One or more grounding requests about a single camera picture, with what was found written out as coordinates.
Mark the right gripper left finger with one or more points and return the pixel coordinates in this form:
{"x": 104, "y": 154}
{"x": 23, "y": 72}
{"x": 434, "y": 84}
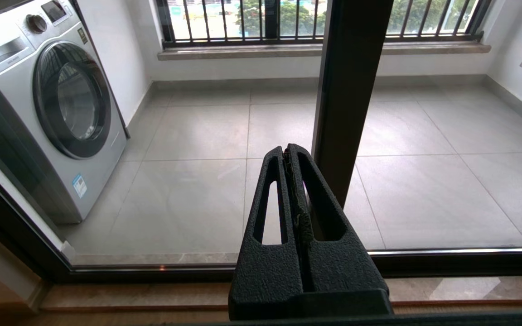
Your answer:
{"x": 270, "y": 267}

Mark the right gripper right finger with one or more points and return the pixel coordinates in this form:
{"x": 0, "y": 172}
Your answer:
{"x": 342, "y": 267}

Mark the long stone window sill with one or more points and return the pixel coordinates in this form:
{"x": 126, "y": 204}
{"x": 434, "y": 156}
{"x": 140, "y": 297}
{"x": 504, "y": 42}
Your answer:
{"x": 243, "y": 52}

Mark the long black window railing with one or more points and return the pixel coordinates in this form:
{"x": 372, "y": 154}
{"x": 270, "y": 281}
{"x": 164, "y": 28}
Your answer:
{"x": 224, "y": 40}

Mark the black window frame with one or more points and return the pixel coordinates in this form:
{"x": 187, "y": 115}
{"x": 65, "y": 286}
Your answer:
{"x": 271, "y": 18}

